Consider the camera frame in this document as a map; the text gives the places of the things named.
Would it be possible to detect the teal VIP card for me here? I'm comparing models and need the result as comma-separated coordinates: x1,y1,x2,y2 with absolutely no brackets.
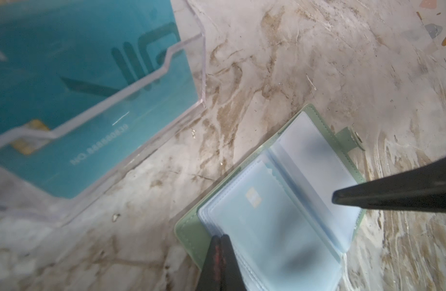
0,1,198,199

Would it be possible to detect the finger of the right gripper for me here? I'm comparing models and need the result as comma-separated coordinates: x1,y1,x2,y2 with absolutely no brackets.
332,157,446,213

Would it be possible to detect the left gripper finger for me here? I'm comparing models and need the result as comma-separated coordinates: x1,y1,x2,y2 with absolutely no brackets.
196,234,247,291

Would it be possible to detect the teal card from holder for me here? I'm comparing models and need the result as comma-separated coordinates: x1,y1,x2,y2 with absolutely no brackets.
199,159,342,291

